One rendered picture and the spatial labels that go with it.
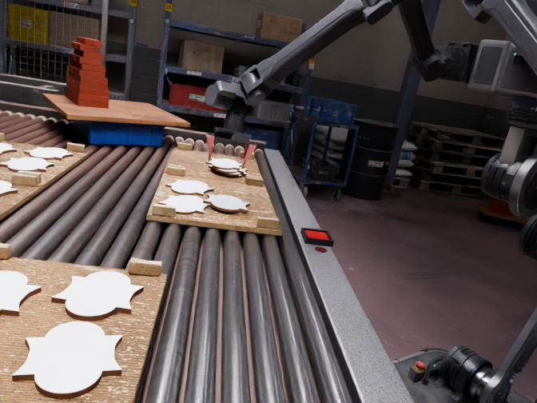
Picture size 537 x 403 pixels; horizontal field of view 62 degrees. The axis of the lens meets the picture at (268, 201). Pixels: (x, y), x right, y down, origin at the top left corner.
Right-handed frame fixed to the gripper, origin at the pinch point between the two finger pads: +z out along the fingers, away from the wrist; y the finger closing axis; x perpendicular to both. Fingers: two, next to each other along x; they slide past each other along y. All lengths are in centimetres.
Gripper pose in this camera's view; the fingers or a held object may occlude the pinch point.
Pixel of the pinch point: (226, 162)
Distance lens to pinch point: 130.4
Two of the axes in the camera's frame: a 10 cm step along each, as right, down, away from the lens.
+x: -1.9, -1.5, 9.7
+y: 9.6, 1.9, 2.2
